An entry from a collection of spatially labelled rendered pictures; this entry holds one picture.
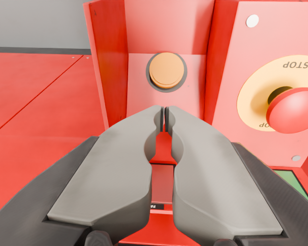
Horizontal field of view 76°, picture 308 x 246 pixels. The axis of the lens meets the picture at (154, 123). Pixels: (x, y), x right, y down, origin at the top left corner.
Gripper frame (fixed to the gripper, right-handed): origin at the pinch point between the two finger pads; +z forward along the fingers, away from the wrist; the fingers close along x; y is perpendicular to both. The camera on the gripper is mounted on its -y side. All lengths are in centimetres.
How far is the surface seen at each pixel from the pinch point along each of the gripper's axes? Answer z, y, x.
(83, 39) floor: 85, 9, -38
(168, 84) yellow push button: 10.2, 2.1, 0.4
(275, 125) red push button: 2.8, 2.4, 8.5
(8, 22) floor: 84, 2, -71
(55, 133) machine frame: 22.3, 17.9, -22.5
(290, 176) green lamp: 4.7, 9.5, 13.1
